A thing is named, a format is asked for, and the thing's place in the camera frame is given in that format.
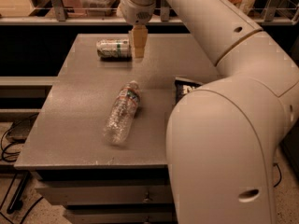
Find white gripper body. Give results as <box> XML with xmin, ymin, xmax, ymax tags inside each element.
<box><xmin>120</xmin><ymin>0</ymin><xmax>156</xmax><ymax>25</ymax></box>

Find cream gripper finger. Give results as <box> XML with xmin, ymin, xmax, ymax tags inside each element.
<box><xmin>129</xmin><ymin>25</ymin><xmax>148</xmax><ymax>58</ymax></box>

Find green white 7up can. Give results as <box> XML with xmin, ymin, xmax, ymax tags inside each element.
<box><xmin>96</xmin><ymin>38</ymin><xmax>132</xmax><ymax>59</ymax></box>

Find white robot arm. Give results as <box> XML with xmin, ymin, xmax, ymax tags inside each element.
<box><xmin>121</xmin><ymin>0</ymin><xmax>299</xmax><ymax>224</ymax></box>

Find clear plastic container on shelf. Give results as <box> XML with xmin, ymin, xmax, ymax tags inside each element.
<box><xmin>80</xmin><ymin>0</ymin><xmax>118</xmax><ymax>17</ymax></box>

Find blue kettle chips bag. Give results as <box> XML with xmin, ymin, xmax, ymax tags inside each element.
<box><xmin>175</xmin><ymin>77</ymin><xmax>203</xmax><ymax>103</ymax></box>

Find clear plastic water bottle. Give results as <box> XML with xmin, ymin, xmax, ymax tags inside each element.
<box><xmin>104</xmin><ymin>80</ymin><xmax>140</xmax><ymax>145</ymax></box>

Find grey cabinet with drawers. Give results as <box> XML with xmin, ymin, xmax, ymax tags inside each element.
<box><xmin>15</xmin><ymin>34</ymin><xmax>217</xmax><ymax>224</ymax></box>

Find metal shelf rail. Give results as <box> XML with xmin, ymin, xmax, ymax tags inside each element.
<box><xmin>0</xmin><ymin>0</ymin><xmax>298</xmax><ymax>25</ymax></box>

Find black cable right floor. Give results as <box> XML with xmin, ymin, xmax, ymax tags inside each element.
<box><xmin>273</xmin><ymin>162</ymin><xmax>283</xmax><ymax>189</ymax></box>

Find black cables left floor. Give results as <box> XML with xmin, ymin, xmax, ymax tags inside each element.
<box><xmin>0</xmin><ymin>113</ymin><xmax>45</xmax><ymax>224</ymax></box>

